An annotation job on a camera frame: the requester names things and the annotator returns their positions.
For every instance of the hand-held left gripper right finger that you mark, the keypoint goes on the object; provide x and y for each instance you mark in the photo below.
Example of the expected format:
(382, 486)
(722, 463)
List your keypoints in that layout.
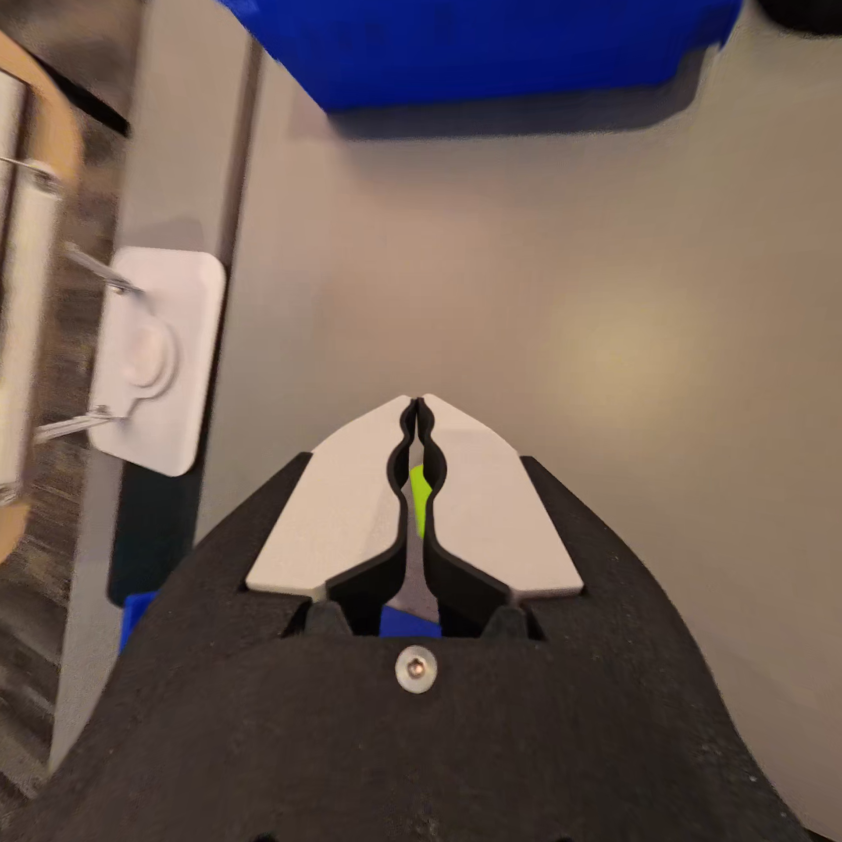
(507, 526)

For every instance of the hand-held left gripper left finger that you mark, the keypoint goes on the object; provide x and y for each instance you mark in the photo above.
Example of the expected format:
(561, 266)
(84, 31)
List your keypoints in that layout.
(329, 526)

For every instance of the green magnetic cube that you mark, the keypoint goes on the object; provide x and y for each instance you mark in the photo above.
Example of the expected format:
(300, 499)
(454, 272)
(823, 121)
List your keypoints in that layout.
(420, 500)

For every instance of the blue plastic bin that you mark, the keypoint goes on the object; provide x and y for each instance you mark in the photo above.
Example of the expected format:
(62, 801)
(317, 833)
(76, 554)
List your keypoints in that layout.
(500, 53)
(136, 621)

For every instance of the white sign stand base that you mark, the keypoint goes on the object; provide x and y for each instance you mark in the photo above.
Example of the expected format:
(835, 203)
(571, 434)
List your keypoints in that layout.
(171, 395)

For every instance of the wooden instruction sign board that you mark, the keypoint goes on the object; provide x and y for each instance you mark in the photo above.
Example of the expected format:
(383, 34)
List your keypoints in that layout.
(59, 145)

